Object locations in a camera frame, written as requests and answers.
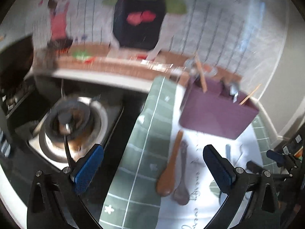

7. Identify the wooden chopstick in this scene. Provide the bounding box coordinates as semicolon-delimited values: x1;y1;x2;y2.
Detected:
239;84;261;106
194;53;208;93

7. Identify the gas stove burner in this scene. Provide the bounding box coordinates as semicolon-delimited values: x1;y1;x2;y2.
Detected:
28;96;124;170

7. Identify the brown wooden spoon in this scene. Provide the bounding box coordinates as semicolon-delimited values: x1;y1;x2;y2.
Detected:
156;130;184;197

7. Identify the grey smiley-handle spoon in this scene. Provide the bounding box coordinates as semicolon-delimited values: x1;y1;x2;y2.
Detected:
173;141;190;206

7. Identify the steel spoon in caddy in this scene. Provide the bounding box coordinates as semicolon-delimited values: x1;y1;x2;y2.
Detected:
229;82;240;103

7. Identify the blue-grey plastic utensil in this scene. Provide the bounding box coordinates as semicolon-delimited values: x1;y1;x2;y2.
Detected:
225;144;231;161

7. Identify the wooden chopstick in caddy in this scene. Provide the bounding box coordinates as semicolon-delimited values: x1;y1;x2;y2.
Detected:
239;84;261;106

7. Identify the purple plastic utensil caddy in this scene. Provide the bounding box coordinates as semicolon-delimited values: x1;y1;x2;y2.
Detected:
179;77;259;139

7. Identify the black box with labels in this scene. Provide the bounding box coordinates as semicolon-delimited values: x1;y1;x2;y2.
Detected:
274;127;304;155

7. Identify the white and green mat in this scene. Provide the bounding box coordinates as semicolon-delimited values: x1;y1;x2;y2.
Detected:
99;77;275;228

